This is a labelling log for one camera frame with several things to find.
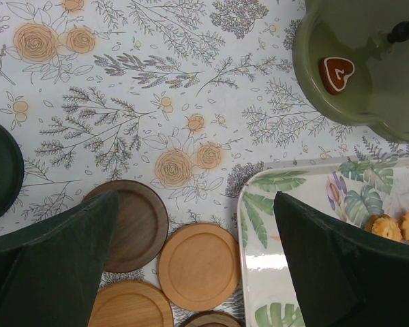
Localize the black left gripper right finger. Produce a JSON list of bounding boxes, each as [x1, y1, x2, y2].
[[273, 191, 409, 326]]

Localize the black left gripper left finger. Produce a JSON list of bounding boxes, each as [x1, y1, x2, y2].
[[0, 190, 119, 326]]

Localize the light wooden coaster lower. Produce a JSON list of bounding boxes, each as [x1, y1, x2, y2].
[[89, 280, 174, 326]]

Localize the light wooden coaster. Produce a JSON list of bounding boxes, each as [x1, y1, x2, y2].
[[157, 223, 241, 311], [89, 280, 174, 326]]

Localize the leaf-patterned white tray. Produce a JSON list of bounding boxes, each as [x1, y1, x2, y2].
[[237, 157, 409, 326]]

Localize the dark wooden coaster upper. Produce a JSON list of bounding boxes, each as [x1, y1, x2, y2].
[[84, 180, 169, 273]]

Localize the dark wooden coaster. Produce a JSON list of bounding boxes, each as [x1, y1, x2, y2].
[[181, 311, 242, 327], [84, 180, 169, 273]]

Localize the black round stand base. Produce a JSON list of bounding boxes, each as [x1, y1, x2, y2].
[[0, 125, 25, 217]]

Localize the dark wooden coaster lower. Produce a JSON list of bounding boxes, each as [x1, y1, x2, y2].
[[181, 311, 242, 327]]

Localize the light wooden coaster upper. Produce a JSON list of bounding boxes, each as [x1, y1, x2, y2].
[[157, 223, 241, 311]]

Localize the red iced heart cookie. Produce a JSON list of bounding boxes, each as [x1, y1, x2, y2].
[[318, 57, 355, 95]]

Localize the floral tablecloth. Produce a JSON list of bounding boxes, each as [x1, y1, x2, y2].
[[0, 1, 409, 326]]

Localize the green three-tier cake stand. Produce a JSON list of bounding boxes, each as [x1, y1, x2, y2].
[[292, 1, 409, 142]]

